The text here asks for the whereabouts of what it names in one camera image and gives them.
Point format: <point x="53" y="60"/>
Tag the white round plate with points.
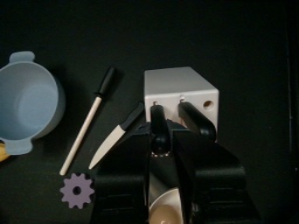
<point x="166" y="208"/>

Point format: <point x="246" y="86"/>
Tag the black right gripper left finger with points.
<point x="121" y="180"/>

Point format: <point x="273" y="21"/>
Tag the purple gear shaped toy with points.
<point x="77" y="190"/>

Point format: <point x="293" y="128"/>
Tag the white wooden knife block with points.
<point x="177" y="86"/>

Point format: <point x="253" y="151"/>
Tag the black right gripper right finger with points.
<point x="213" y="175"/>

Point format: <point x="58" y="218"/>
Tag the light blue toy pot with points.
<point x="27" y="102"/>

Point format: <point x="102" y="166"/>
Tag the yellow toy food piece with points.
<point x="3" y="153"/>

